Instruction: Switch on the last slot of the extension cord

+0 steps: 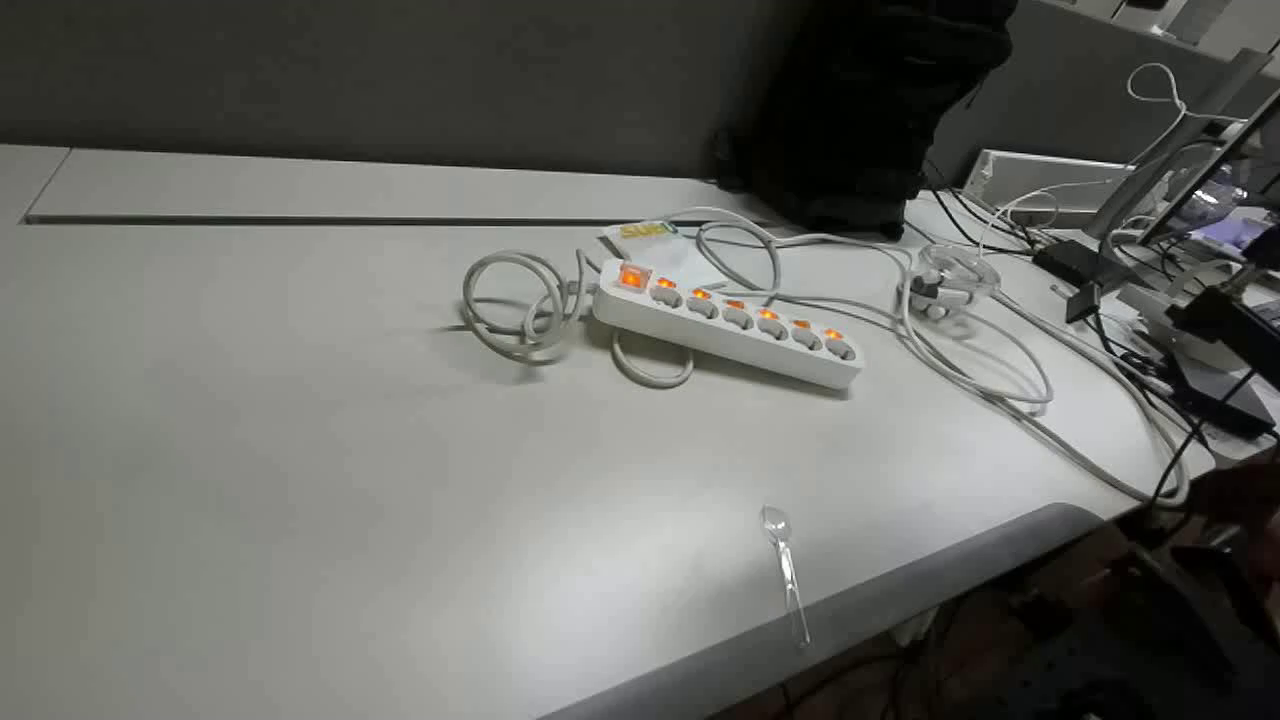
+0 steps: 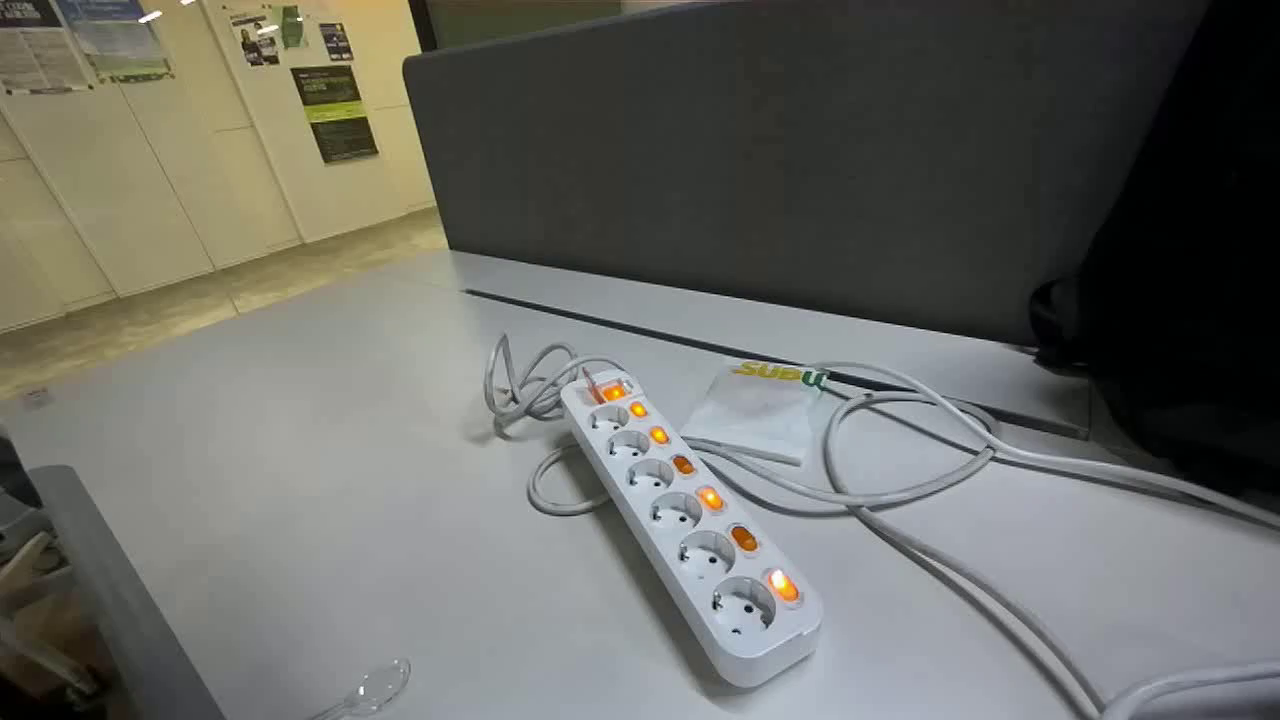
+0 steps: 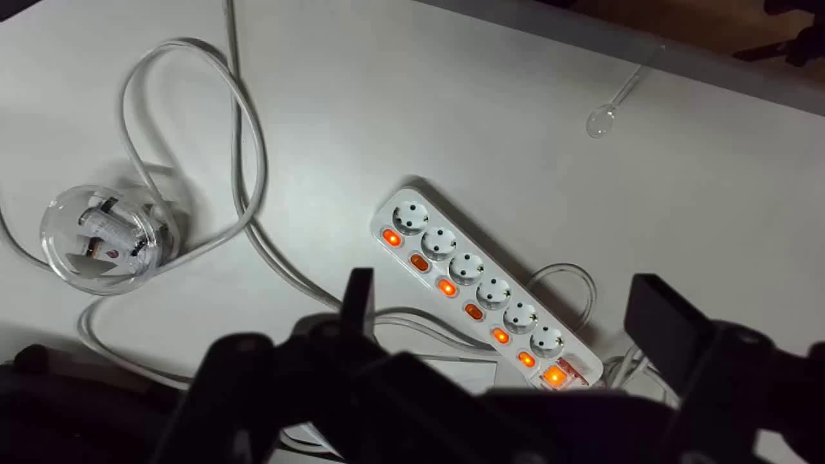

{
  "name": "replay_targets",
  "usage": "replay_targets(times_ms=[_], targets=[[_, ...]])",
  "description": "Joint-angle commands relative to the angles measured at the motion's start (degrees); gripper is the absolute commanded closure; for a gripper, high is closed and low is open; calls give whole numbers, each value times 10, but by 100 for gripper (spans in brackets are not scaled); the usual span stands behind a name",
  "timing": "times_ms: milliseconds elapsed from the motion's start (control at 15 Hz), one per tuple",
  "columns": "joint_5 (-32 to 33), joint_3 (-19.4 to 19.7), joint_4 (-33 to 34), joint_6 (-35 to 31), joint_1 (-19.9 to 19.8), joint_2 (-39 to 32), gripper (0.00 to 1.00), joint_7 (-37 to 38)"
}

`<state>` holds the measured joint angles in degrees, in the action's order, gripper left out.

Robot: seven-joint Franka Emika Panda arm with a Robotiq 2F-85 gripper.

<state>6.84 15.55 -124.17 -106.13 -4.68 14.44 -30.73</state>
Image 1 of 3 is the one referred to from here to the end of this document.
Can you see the white multi-socket power strip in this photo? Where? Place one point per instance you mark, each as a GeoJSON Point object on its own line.
{"type": "Point", "coordinates": [726, 336]}

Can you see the clear plastic spoon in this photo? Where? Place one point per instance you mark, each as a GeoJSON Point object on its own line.
{"type": "Point", "coordinates": [787, 563]}

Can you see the clear plastic wrapper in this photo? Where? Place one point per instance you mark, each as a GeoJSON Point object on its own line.
{"type": "Point", "coordinates": [951, 279]}

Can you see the black office chair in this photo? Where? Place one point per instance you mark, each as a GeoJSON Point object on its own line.
{"type": "Point", "coordinates": [867, 104]}

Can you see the grey desk partition panel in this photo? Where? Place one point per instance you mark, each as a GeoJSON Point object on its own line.
{"type": "Point", "coordinates": [373, 81]}

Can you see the white flat box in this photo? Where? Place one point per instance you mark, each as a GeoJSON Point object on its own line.
{"type": "Point", "coordinates": [1045, 183]}

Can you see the black clamp stand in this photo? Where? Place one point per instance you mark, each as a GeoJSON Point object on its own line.
{"type": "Point", "coordinates": [1235, 333]}

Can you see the open laptop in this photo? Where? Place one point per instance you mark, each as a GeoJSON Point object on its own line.
{"type": "Point", "coordinates": [1235, 203]}

